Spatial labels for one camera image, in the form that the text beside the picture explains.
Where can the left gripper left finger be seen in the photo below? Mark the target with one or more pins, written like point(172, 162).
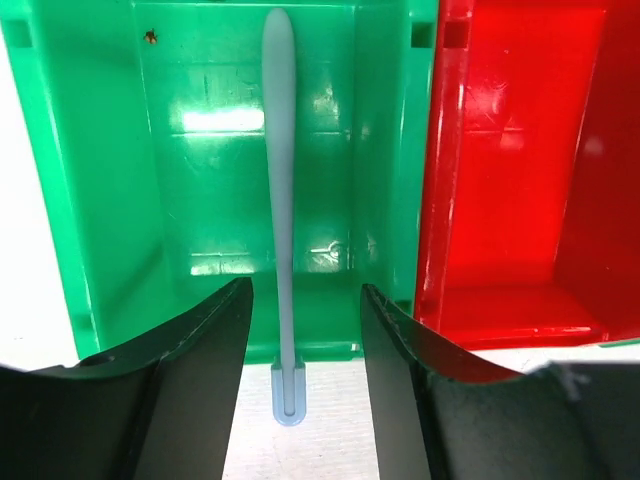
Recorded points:
point(159, 406)

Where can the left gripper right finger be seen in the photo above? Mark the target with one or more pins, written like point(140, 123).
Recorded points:
point(442, 412)

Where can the red bin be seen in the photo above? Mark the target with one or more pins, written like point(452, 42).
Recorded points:
point(530, 217)

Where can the left green bin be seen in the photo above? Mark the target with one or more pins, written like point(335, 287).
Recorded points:
point(146, 122)

